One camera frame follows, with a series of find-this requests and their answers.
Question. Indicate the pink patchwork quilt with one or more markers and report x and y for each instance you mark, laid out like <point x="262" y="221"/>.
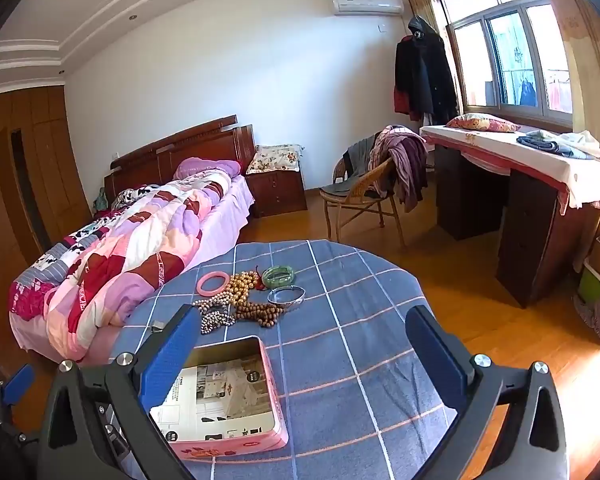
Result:
<point x="130" y="260"/>

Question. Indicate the dark wooden desk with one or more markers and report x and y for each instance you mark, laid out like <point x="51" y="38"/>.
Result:
<point x="535" y="240"/>

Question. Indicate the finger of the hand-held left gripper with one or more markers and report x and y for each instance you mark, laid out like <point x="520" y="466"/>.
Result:
<point x="17" y="384"/>

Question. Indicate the floral pillow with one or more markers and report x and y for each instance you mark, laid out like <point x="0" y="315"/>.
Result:
<point x="482" y="122"/>

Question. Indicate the white red-edged desk cloth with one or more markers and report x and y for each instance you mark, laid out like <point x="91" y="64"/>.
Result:
<point x="505" y="152"/>

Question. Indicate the white air conditioner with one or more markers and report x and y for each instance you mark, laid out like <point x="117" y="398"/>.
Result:
<point x="367" y="2"/>

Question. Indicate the purple garment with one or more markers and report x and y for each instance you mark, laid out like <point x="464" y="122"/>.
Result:
<point x="405" y="160"/>

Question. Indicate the printed paper sheet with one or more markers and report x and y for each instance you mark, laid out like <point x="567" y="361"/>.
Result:
<point x="220" y="400"/>

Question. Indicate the silver bead strand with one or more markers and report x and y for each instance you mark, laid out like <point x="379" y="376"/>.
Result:
<point x="210" y="323"/>

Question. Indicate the black and white blanket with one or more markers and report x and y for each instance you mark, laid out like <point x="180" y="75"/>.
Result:
<point x="135" y="194"/>

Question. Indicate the pink tin box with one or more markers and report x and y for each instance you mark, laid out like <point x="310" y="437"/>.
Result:
<point x="260" y="440"/>

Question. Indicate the beige bead strand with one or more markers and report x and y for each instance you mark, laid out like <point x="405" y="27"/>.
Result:
<point x="212" y="303"/>

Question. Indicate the pink bangle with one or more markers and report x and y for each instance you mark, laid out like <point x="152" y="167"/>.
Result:
<point x="205" y="291"/>

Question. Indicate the lilac bed sheet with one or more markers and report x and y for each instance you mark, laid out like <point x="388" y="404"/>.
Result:
<point x="225" y="225"/>

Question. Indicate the blue checked tablecloth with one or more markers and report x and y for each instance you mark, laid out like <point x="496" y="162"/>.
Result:
<point x="340" y="360"/>

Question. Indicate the red hanging garment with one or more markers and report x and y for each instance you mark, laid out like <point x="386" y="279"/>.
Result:
<point x="402" y="102"/>

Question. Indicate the window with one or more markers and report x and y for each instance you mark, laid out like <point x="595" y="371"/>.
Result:
<point x="510" y="55"/>

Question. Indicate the black hanging coat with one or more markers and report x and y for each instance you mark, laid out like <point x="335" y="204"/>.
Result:
<point x="425" y="75"/>

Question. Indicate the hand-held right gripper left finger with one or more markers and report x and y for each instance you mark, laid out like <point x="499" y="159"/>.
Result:
<point x="167" y="360"/>

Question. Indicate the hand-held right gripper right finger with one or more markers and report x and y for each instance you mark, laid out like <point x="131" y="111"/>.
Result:
<point x="437" y="355"/>

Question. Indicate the wooden nightstand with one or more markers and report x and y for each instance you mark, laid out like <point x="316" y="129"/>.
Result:
<point x="277" y="192"/>

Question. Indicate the wooden wardrobe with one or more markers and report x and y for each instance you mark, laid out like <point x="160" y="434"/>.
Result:
<point x="35" y="175"/>

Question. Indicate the silver bangle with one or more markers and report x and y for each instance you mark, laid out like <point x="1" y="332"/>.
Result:
<point x="285" y="302"/>

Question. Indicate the wicker chair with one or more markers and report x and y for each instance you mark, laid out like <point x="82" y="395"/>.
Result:
<point x="362" y="195"/>

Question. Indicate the floral cushion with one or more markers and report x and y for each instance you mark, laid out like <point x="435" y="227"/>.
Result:
<point x="275" y="157"/>

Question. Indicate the wooden bed headboard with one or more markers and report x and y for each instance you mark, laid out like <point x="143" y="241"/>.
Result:
<point x="180" y="145"/>

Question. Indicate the purple pillow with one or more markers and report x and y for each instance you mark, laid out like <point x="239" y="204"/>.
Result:
<point x="207" y="167"/>

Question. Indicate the teal cloth bag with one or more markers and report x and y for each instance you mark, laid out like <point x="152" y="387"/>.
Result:
<point x="100" y="201"/>

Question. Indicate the pile of folded clothes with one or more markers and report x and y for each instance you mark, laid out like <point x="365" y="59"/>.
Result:
<point x="560" y="144"/>

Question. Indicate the small metal clasp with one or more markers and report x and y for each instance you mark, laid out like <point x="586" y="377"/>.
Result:
<point x="156" y="327"/>

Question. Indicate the grey garment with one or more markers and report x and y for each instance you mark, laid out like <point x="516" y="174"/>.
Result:
<point x="355" y="152"/>

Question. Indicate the green plastic bin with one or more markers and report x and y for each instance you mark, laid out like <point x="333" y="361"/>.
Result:
<point x="592" y="282"/>

